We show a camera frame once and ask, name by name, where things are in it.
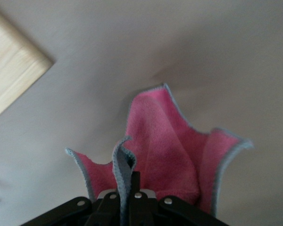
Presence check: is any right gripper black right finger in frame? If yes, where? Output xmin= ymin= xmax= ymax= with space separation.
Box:
xmin=129 ymin=171 xmax=225 ymax=226

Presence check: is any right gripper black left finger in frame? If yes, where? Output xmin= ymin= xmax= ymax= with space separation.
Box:
xmin=21 ymin=192 xmax=121 ymax=226

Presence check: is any grey and pink cloth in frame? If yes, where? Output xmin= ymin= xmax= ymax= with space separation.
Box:
xmin=65 ymin=82 xmax=254 ymax=226

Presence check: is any wooden cutting board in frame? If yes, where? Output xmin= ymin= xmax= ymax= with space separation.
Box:
xmin=0 ymin=4 xmax=56 ymax=123

